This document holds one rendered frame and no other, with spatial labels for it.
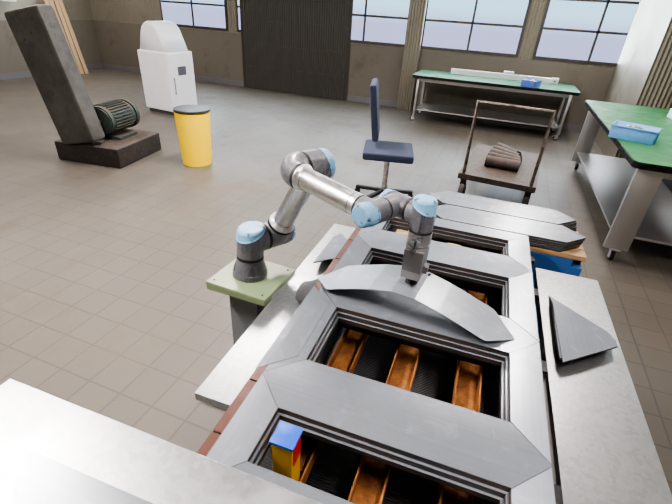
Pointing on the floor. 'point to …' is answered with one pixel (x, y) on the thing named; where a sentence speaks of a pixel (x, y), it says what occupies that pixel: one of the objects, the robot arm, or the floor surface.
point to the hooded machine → (165, 67)
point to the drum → (194, 134)
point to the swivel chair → (373, 150)
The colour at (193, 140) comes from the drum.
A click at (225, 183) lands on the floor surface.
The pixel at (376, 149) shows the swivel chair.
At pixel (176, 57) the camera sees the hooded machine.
